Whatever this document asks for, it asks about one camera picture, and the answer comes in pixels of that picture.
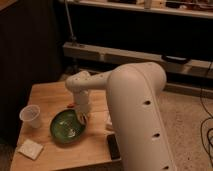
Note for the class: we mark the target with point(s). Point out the metal pole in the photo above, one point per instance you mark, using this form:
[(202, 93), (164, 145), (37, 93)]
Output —
[(72, 35)]

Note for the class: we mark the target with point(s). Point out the upper wooden shelf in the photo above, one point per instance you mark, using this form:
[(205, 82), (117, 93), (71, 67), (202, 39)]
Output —
[(123, 6)]

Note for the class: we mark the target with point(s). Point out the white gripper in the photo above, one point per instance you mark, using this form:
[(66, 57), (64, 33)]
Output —
[(82, 107)]

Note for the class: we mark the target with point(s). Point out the white square sponge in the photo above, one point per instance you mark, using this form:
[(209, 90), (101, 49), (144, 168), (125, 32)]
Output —
[(30, 149)]

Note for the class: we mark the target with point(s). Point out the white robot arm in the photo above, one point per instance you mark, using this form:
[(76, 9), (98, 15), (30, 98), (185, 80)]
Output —
[(131, 91)]

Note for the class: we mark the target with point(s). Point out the white tube with cap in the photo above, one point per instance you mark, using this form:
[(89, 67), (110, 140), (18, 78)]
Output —
[(109, 125)]

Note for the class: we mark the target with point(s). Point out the small orange object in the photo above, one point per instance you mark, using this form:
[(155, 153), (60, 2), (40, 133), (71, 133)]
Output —
[(70, 105)]

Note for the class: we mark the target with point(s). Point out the green ceramic bowl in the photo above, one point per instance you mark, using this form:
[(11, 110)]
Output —
[(65, 127)]

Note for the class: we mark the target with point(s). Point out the grey metal shelf beam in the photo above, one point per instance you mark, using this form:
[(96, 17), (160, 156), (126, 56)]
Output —
[(111, 55)]

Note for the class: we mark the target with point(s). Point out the clear plastic cup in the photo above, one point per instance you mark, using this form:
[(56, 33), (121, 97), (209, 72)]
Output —
[(31, 116)]

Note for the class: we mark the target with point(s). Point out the black rectangular remote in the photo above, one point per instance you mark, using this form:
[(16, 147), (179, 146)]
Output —
[(113, 147)]

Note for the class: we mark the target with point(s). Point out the wooden table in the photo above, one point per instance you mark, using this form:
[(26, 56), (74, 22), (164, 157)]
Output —
[(88, 153)]

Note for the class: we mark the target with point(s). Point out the black object on beam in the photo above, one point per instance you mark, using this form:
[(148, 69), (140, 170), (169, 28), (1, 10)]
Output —
[(177, 60)]

